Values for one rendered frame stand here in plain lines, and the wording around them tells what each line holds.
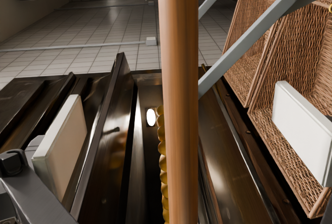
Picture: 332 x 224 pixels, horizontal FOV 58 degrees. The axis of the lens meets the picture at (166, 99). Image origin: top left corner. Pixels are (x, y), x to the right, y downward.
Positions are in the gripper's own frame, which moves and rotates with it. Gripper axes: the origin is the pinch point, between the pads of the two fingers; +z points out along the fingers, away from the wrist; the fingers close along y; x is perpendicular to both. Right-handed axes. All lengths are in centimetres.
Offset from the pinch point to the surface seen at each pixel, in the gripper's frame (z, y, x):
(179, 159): 4.8, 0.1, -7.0
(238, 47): 41.3, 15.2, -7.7
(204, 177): 14.6, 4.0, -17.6
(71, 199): 38, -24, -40
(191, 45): 5.1, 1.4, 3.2
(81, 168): 49, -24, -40
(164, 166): 99, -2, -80
